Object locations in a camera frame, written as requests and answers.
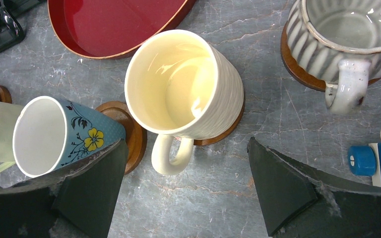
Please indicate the black foam-lined case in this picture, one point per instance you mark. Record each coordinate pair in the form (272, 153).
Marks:
(11, 32)

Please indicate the red round tray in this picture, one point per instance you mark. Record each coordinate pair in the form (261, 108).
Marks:
(110, 29)

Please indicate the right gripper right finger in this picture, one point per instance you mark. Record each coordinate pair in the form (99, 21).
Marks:
(300, 201)

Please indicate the blue handled white mug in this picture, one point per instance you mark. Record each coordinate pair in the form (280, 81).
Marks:
(53, 133)

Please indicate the cream ribbed mug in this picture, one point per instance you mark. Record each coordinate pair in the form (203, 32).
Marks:
(180, 87)

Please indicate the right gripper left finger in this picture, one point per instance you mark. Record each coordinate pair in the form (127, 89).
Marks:
(79, 197)

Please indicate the wooden coaster two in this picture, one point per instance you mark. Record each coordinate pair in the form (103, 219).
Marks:
(136, 135)

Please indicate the grey striped cup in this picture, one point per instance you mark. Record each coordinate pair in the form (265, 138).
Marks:
(339, 43)

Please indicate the wooden coaster four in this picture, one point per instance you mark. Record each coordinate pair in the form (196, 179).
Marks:
(296, 70)

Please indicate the wooden coaster five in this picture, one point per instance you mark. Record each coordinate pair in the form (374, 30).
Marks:
(5, 95)

